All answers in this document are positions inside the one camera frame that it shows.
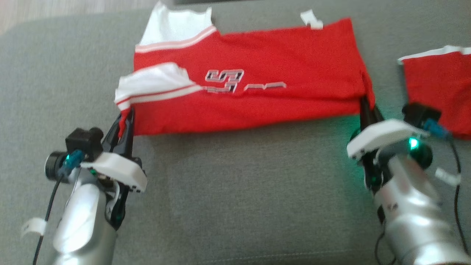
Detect red shorts white stripe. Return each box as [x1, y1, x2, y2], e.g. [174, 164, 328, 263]
[397, 45, 471, 140]

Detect white cable tie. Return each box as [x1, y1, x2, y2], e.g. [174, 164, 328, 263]
[435, 167, 461, 186]

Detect grey fabric sofa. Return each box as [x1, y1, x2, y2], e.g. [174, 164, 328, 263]
[0, 0, 471, 265]

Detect red mesh jersey white sleeves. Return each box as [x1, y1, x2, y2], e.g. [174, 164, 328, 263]
[114, 2, 376, 137]

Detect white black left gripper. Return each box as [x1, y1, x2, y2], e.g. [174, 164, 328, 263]
[81, 109, 148, 194]

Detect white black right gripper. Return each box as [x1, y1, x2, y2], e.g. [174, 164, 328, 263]
[347, 96, 429, 160]

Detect white paper cable label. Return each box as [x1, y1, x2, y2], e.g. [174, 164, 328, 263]
[21, 217, 47, 237]

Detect black cable teal plug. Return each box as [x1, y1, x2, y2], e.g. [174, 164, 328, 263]
[33, 149, 85, 265]
[375, 118, 471, 265]

